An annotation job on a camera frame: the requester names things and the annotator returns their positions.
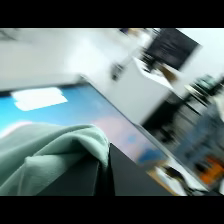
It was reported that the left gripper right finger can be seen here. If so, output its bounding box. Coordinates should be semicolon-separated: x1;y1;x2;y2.
109;143;174;197

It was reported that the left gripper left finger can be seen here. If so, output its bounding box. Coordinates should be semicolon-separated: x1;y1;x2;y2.
37;155;105;197

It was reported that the pale green garment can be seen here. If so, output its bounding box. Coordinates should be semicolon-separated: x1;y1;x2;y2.
0;122;111;197

